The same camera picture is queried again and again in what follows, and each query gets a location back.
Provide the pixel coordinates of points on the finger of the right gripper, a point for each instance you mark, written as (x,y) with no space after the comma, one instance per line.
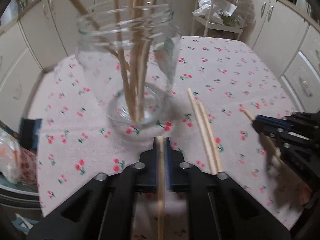
(271,121)
(269,129)

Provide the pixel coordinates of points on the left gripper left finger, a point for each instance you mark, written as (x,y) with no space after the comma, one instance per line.
(121,191)

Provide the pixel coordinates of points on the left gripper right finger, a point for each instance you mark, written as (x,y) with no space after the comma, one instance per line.
(184,177)

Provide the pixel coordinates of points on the clear glass jar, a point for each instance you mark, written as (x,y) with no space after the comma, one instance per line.
(103,72)

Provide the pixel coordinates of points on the person's right hand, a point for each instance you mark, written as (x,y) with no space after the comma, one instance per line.
(286,187)

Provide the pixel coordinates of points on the wooden chopstick on table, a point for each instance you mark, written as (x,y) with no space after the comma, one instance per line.
(203,132)
(212,139)

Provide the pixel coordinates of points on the upright chopstick in jar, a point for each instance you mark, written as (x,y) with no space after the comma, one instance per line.
(142,67)
(123,63)

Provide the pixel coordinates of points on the plastic bag trash bin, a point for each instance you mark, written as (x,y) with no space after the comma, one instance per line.
(18,165)

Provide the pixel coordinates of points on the blue broom and dustpan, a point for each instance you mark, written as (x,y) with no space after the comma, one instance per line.
(29,133)

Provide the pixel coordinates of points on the leaning chopstick in jar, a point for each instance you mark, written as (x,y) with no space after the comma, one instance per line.
(83,12)

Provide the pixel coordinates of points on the white wire storage rack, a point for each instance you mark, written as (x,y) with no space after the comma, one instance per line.
(222,18)

